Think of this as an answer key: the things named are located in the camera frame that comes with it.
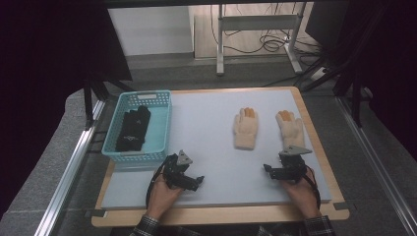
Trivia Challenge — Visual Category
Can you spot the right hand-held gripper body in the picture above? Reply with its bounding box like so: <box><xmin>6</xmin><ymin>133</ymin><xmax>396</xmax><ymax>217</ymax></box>
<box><xmin>277</xmin><ymin>145</ymin><xmax>314</xmax><ymax>183</ymax></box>

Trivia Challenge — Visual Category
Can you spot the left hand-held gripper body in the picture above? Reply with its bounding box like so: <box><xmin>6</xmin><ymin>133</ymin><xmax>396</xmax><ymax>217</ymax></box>
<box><xmin>162</xmin><ymin>148</ymin><xmax>195</xmax><ymax>191</ymax></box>

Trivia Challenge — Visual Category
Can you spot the beige fleece glove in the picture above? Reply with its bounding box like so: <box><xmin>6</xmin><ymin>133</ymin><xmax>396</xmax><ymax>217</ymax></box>
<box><xmin>274</xmin><ymin>109</ymin><xmax>307</xmax><ymax>149</ymax></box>
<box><xmin>232</xmin><ymin>106</ymin><xmax>260</xmax><ymax>151</ymax></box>

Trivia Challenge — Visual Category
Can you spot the teal plastic basket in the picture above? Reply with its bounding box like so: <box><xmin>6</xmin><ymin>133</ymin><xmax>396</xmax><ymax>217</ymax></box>
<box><xmin>100</xmin><ymin>89</ymin><xmax>173</xmax><ymax>164</ymax></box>

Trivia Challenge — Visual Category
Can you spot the black glove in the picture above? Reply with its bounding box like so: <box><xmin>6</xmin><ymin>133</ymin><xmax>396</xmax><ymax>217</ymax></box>
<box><xmin>114</xmin><ymin>109</ymin><xmax>148</xmax><ymax>152</ymax></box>
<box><xmin>135</xmin><ymin>104</ymin><xmax>152</xmax><ymax>133</ymax></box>

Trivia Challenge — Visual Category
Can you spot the person's right hand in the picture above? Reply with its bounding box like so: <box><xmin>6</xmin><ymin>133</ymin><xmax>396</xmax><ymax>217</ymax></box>
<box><xmin>279</xmin><ymin>166</ymin><xmax>322</xmax><ymax>220</ymax></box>

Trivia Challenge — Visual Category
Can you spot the person's left hand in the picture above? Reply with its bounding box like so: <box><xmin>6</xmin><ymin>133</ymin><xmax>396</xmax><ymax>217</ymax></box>
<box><xmin>146</xmin><ymin>175</ymin><xmax>185</xmax><ymax>220</ymax></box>

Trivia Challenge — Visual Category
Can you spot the light grey foam board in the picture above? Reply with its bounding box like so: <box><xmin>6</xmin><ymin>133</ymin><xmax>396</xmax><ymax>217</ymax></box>
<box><xmin>100</xmin><ymin>88</ymin><xmax>333</xmax><ymax>211</ymax></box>

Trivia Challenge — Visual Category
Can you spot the white power strip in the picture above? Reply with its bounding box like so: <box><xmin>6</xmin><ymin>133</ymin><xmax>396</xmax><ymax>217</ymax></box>
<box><xmin>309</xmin><ymin>66</ymin><xmax>328</xmax><ymax>82</ymax></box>

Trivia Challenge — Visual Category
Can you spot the black tripod stand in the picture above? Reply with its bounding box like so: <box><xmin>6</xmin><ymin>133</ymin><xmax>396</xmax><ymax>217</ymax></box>
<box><xmin>299</xmin><ymin>6</ymin><xmax>387</xmax><ymax>129</ymax></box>
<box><xmin>82</xmin><ymin>77</ymin><xmax>134</xmax><ymax>130</ymax></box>

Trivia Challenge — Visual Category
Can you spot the white panel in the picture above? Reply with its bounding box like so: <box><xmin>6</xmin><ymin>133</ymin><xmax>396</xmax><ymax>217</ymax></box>
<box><xmin>107</xmin><ymin>5</ymin><xmax>195</xmax><ymax>57</ymax></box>

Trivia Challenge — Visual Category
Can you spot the black curtain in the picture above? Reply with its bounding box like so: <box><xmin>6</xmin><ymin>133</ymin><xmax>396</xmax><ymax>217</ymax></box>
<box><xmin>0</xmin><ymin>0</ymin><xmax>134</xmax><ymax>217</ymax></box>
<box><xmin>306</xmin><ymin>0</ymin><xmax>417</xmax><ymax>161</ymax></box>

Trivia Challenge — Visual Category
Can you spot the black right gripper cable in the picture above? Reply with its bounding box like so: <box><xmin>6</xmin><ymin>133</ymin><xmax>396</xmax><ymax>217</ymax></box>
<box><xmin>303</xmin><ymin>164</ymin><xmax>323</xmax><ymax>211</ymax></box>

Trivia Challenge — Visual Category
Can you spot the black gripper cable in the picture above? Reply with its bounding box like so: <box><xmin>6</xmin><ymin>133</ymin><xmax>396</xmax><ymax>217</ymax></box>
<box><xmin>145</xmin><ymin>162</ymin><xmax>172</xmax><ymax>210</ymax></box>
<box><xmin>303</xmin><ymin>164</ymin><xmax>323</xmax><ymax>211</ymax></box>

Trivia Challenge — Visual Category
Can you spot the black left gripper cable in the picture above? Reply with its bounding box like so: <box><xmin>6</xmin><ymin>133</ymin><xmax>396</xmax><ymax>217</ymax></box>
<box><xmin>145</xmin><ymin>162</ymin><xmax>172</xmax><ymax>210</ymax></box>

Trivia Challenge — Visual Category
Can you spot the aluminium rail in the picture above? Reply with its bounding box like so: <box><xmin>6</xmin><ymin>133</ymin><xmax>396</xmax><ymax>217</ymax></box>
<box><xmin>33</xmin><ymin>97</ymin><xmax>106</xmax><ymax>236</ymax></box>
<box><xmin>334</xmin><ymin>95</ymin><xmax>417</xmax><ymax>236</ymax></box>

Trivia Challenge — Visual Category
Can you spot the black floor cable tangle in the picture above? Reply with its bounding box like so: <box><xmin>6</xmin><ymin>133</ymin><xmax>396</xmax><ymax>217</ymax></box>
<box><xmin>209</xmin><ymin>3</ymin><xmax>324</xmax><ymax>57</ymax></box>

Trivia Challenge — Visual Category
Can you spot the white metal desk frame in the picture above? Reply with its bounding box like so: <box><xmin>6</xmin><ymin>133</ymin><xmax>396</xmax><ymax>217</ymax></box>
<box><xmin>215</xmin><ymin>2</ymin><xmax>305</xmax><ymax>77</ymax></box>

